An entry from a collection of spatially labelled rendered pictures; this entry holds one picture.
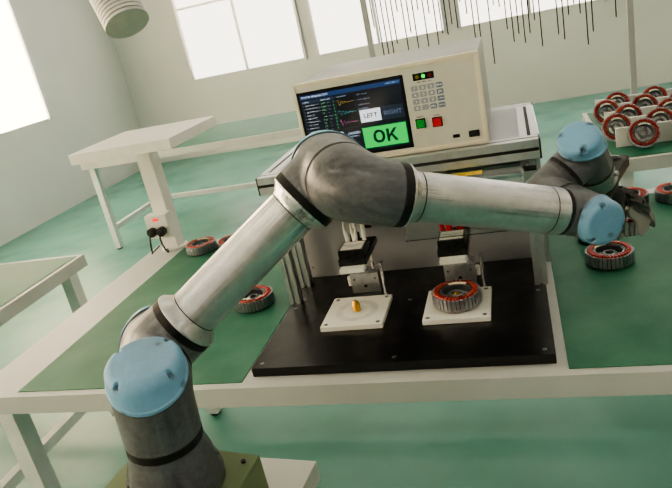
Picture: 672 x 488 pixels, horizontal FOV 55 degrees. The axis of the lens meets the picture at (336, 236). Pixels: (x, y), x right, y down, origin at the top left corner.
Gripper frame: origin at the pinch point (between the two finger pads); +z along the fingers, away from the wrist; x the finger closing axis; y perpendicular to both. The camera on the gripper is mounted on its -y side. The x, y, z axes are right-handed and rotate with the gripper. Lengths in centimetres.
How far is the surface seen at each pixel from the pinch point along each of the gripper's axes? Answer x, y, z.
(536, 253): -17.8, 7.5, 4.6
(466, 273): -34.5, 13.8, 6.6
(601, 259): -7.5, 1.4, 18.6
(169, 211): -157, 4, 6
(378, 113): -50, -10, -28
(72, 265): -202, 31, 7
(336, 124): -59, -6, -30
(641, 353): 9.1, 28.4, -1.4
